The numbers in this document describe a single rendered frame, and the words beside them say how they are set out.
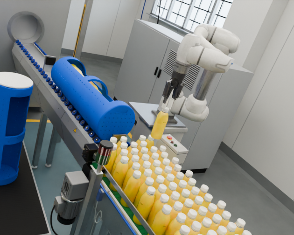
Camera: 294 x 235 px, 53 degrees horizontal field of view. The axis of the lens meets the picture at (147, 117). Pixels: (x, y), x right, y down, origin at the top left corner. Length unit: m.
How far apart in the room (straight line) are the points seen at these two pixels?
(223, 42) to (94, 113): 0.99
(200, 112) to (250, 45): 2.17
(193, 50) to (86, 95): 0.81
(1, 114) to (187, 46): 1.44
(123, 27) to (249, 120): 4.12
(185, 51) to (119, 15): 5.78
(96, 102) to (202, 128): 1.84
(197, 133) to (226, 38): 1.63
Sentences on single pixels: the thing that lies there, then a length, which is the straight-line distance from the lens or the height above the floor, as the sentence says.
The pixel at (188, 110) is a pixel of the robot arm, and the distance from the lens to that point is 2.34.
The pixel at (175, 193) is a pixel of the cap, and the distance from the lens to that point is 1.47.
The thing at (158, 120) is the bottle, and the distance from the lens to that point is 1.73.
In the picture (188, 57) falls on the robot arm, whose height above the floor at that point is 1.67.
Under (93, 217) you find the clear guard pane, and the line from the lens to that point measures 1.72.
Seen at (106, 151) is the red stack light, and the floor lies 1.24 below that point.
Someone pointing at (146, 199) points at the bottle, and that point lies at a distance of 1.43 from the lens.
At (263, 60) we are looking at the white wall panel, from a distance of 4.54.
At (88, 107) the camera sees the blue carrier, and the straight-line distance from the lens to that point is 1.95.
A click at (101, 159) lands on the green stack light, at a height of 1.19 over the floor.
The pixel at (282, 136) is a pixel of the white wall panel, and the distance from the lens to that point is 4.27.
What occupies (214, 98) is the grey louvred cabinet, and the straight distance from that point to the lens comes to 3.36.
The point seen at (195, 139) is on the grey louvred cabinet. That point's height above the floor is 0.54.
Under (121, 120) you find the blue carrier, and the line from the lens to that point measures 1.92.
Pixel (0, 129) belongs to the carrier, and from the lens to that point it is 2.42.
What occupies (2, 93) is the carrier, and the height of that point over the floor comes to 0.97.
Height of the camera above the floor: 1.93
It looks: 23 degrees down
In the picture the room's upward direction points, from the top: 20 degrees clockwise
